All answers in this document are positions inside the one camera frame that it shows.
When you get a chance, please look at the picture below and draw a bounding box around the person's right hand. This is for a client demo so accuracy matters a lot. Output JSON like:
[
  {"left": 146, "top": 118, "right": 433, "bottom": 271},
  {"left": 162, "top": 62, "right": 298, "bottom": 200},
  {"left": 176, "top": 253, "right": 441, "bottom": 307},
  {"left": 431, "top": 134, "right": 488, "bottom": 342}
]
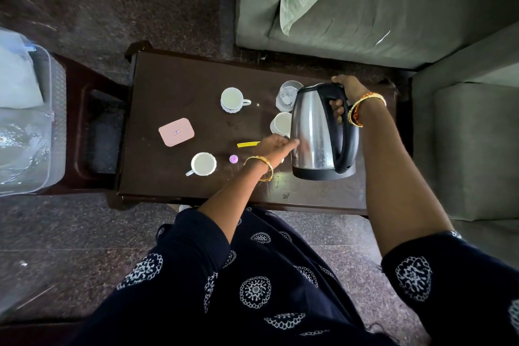
[{"left": 329, "top": 75, "right": 372, "bottom": 124}]

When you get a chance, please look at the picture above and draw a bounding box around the person's left hand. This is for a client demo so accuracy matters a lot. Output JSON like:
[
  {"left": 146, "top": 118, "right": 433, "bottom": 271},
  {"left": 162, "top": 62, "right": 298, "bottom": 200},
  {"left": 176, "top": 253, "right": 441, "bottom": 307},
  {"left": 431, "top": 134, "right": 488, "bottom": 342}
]
[{"left": 251, "top": 134, "right": 301, "bottom": 170}]

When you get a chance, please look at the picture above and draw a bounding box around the white mug with red label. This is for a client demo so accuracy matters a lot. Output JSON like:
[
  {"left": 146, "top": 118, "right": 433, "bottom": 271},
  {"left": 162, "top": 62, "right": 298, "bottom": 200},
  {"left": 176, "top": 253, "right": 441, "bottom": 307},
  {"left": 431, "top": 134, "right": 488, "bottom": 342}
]
[{"left": 270, "top": 111, "right": 292, "bottom": 138}]

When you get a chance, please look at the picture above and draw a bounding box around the steel electric kettle black handle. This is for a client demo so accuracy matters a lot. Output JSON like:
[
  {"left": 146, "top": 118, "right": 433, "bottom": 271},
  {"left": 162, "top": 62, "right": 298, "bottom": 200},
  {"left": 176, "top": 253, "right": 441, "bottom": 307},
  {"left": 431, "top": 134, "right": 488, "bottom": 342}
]
[{"left": 290, "top": 82, "right": 360, "bottom": 181}]

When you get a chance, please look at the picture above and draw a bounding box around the clear drinking glass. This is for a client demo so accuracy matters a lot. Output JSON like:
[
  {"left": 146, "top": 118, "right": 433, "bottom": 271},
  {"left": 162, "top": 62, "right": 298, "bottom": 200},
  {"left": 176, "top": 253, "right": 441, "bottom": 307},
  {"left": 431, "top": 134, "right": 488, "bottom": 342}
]
[{"left": 275, "top": 80, "right": 305, "bottom": 113}]

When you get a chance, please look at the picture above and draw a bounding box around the white cup with scalloped base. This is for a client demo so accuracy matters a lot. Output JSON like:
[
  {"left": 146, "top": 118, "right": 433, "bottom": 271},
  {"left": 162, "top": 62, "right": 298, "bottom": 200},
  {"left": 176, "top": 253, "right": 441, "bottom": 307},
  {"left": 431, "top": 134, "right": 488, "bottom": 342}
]
[
  {"left": 220, "top": 86, "right": 252, "bottom": 114},
  {"left": 185, "top": 151, "right": 218, "bottom": 177}
]

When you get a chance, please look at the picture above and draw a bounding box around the small pink box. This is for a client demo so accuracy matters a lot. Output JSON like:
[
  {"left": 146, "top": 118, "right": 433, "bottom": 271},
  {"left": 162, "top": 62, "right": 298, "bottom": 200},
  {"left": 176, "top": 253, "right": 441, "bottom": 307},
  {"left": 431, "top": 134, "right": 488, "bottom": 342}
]
[{"left": 158, "top": 117, "right": 195, "bottom": 148}]

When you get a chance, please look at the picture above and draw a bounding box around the white perforated plastic tray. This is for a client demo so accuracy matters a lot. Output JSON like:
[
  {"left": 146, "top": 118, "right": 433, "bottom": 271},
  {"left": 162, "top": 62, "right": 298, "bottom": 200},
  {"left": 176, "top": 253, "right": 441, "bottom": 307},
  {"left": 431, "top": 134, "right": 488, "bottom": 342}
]
[{"left": 0, "top": 27, "right": 68, "bottom": 196}]

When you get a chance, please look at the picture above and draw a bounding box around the clear zip bag blue seal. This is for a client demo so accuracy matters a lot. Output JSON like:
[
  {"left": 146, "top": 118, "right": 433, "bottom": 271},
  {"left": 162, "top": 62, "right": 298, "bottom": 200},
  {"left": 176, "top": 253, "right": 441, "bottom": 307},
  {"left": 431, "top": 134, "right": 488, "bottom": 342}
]
[{"left": 0, "top": 28, "right": 54, "bottom": 192}]

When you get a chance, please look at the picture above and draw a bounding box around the person's right forearm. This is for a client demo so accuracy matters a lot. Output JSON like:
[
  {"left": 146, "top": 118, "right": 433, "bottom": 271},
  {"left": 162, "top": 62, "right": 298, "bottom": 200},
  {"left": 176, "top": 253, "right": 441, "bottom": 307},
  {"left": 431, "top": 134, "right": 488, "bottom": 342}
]
[{"left": 356, "top": 100, "right": 455, "bottom": 257}]

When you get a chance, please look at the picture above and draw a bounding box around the person's left forearm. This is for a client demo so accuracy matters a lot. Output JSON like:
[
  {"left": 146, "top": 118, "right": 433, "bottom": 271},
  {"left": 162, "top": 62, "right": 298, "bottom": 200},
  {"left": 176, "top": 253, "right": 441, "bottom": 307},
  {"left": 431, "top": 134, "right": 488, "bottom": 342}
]
[{"left": 197, "top": 163, "right": 272, "bottom": 243}]

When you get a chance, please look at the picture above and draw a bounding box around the gold bangle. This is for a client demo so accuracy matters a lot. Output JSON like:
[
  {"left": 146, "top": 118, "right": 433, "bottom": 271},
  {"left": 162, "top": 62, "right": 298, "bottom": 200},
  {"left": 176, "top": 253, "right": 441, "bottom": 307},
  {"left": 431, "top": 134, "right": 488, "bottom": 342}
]
[{"left": 242, "top": 155, "right": 275, "bottom": 183}]

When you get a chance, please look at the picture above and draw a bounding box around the green fabric sofa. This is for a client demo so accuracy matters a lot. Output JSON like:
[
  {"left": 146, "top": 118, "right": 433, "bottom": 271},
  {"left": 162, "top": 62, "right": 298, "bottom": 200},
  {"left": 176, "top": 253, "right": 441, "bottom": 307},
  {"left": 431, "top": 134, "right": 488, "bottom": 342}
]
[{"left": 235, "top": 0, "right": 519, "bottom": 71}]

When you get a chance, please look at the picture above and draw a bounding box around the brown wooden table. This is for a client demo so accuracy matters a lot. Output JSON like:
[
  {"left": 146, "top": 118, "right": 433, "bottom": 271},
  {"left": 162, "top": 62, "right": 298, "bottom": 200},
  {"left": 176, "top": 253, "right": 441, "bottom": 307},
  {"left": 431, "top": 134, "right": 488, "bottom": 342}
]
[{"left": 106, "top": 41, "right": 400, "bottom": 216}]

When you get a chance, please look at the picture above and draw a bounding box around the navy patterned dress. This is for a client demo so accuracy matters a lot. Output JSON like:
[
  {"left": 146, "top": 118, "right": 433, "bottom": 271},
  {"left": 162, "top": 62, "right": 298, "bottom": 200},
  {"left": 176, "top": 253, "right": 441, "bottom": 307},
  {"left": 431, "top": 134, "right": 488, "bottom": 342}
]
[{"left": 64, "top": 205, "right": 519, "bottom": 346}]

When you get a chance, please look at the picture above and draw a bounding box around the orange thread bracelet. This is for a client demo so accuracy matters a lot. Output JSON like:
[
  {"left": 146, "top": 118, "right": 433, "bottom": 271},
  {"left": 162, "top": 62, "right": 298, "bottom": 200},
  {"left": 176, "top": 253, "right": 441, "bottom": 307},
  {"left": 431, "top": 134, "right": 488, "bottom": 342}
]
[{"left": 347, "top": 91, "right": 387, "bottom": 128}]

